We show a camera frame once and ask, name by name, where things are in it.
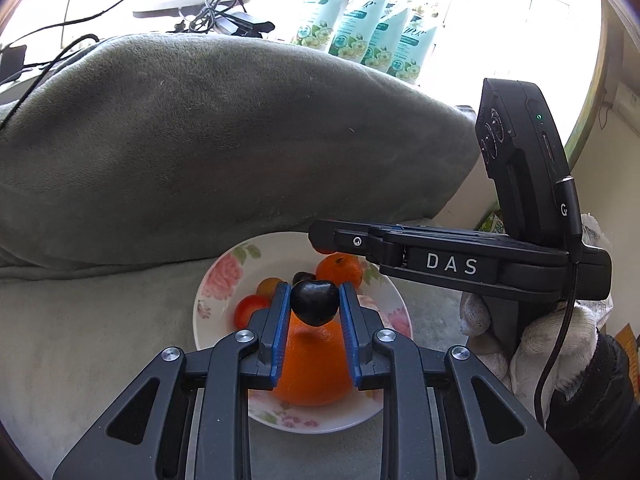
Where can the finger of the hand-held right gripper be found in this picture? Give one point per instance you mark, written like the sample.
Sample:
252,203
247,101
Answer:
340,240

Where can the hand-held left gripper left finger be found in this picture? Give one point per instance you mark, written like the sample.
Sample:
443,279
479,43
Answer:
282,325

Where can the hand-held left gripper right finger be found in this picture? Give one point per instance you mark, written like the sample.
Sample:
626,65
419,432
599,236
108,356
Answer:
350,335

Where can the small orange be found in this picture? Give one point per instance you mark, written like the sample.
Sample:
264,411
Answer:
346,272

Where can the red cherry tomato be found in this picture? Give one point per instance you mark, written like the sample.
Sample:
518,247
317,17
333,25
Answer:
250,310

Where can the dark purple fruit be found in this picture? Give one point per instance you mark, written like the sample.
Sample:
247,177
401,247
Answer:
302,277
315,302

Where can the brown longan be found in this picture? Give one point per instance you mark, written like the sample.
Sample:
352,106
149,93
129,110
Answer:
267,286

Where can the floral white plate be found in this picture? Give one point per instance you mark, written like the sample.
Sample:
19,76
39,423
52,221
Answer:
220,285

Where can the person's right forearm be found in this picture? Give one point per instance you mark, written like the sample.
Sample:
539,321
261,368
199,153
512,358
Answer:
600,395

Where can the person's right hand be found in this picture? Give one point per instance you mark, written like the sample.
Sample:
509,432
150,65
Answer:
535,360

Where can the green printed box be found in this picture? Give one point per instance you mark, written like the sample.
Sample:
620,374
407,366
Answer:
492,222

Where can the large orange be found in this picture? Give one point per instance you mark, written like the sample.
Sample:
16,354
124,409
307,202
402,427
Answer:
315,365

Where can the dark grey rolled blanket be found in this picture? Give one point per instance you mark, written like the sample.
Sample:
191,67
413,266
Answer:
200,150

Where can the orange printed packet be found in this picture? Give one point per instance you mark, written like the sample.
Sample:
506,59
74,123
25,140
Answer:
627,340

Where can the light grey blanket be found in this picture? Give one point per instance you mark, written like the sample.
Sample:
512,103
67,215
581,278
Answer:
100,350

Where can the black adapter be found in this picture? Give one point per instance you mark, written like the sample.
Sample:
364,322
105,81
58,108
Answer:
11,60

